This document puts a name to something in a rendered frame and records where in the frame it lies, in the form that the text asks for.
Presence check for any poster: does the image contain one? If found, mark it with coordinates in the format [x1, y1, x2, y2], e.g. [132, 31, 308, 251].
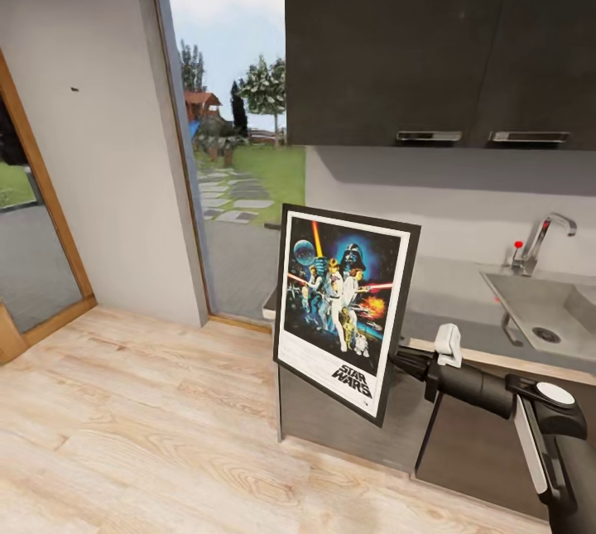
[272, 203, 421, 428]

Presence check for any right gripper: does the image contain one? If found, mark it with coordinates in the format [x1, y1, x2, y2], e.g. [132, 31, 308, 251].
[387, 351, 483, 408]

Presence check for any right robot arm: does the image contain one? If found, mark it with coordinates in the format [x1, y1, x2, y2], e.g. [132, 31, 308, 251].
[387, 324, 596, 534]

